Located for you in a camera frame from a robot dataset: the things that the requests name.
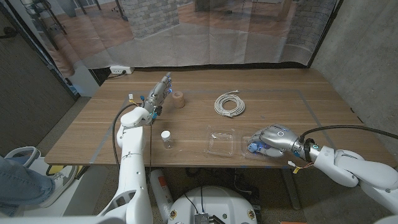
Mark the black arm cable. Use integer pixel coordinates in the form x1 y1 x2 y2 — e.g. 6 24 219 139
300 124 398 144
112 103 141 170

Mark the coiled white USB cable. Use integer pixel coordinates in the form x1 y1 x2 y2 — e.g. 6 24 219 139
213 89 246 118

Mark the black power cord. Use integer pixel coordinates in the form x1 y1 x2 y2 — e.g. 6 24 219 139
107 70 127 79

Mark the small brown cup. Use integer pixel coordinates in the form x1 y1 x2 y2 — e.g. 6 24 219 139
172 91 185 109

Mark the black backdrop stand pole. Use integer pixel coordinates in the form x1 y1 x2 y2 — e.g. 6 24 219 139
0 0 81 101
307 0 345 68

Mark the clear plastic clamshell container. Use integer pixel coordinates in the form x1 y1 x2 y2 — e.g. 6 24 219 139
203 126 278 162

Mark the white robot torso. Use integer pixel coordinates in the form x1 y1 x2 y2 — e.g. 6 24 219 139
167 185 258 224

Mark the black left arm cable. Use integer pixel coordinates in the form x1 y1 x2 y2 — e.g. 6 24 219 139
112 103 141 170

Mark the small blue toy camera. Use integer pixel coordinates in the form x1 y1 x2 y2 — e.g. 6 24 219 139
247 141 265 154

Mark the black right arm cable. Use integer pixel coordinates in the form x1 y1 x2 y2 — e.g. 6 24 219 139
300 124 398 144

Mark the clear bottle with white cap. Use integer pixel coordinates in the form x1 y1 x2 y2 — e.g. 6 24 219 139
160 129 175 149

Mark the white sneaker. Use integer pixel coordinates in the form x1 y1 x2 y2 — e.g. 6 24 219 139
39 164 77 208

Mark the person's leg in jeans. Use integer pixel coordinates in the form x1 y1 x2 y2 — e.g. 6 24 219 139
0 155 55 217

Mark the white power strip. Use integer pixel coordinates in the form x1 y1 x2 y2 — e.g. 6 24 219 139
109 65 136 75

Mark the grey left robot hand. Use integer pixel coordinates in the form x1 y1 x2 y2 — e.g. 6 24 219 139
143 72 173 118

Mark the printed room backdrop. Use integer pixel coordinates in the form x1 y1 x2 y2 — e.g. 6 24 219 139
6 0 340 78

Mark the white cylinder with orange label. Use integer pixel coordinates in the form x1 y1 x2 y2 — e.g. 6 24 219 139
149 169 174 222

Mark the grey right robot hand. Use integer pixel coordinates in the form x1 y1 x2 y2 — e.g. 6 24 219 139
248 123 307 158

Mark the white floor platform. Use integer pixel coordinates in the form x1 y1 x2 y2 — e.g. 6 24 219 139
23 157 109 218

